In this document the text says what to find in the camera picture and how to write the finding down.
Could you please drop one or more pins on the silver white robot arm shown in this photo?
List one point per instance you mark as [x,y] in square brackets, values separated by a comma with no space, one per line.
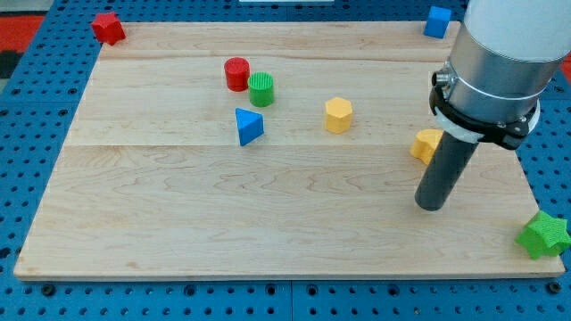
[503,58]

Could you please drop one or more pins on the blue triangle block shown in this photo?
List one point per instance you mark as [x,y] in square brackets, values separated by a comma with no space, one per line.
[250,125]

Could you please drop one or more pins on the light wooden board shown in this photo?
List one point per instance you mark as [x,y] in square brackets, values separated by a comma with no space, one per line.
[152,183]

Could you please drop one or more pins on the yellow hexagon block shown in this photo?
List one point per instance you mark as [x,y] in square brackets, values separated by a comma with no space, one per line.
[338,115]

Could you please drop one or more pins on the green cylinder block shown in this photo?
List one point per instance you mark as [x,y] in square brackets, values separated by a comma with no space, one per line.
[261,89]

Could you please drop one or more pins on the red cylinder block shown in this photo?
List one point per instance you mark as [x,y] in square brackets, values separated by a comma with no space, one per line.
[237,72]

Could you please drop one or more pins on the yellow heart block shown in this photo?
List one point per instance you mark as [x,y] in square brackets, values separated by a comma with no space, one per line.
[425,143]

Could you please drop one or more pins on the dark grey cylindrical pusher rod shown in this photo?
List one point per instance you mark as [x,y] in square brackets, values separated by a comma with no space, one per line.
[450,158]

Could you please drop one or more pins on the blue cube block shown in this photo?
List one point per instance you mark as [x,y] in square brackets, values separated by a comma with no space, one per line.
[437,22]

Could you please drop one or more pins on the red star block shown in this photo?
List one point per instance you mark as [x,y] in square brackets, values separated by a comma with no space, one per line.
[107,28]

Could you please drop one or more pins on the green star block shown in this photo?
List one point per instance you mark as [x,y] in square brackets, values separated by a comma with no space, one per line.
[544,235]

